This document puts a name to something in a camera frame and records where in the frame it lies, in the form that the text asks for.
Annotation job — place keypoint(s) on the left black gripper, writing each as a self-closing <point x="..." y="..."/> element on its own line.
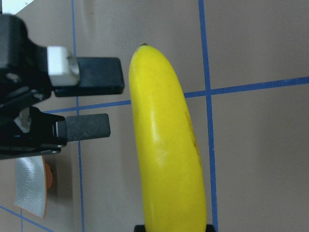
<point x="28" y="74"/>

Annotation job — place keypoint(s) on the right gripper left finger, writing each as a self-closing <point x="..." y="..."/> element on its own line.
<point x="139" y="228"/>

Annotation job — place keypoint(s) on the grey square plate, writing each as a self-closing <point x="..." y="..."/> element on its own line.
<point x="33" y="178"/>

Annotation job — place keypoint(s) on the long yellow banana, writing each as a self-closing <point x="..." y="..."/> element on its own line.
<point x="173" y="192"/>

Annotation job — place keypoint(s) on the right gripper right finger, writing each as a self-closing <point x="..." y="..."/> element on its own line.
<point x="210" y="228"/>

